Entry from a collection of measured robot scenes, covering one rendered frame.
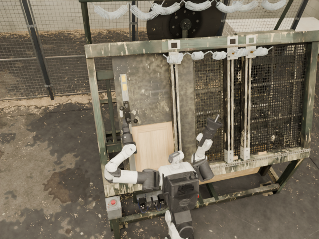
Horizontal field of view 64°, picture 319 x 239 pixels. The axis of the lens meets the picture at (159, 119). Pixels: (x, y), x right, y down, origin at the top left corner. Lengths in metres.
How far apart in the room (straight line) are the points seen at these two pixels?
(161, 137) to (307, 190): 2.38
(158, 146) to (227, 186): 1.52
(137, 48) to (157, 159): 1.01
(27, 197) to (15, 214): 0.21
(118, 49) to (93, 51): 0.19
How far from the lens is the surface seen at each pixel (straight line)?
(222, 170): 2.68
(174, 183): 1.81
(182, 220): 2.07
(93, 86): 2.14
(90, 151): 3.82
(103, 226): 3.22
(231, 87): 2.45
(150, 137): 2.32
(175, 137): 2.33
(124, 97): 2.18
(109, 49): 2.08
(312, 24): 7.49
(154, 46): 2.14
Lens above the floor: 2.93
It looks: 44 degrees down
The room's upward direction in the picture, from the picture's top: 5 degrees clockwise
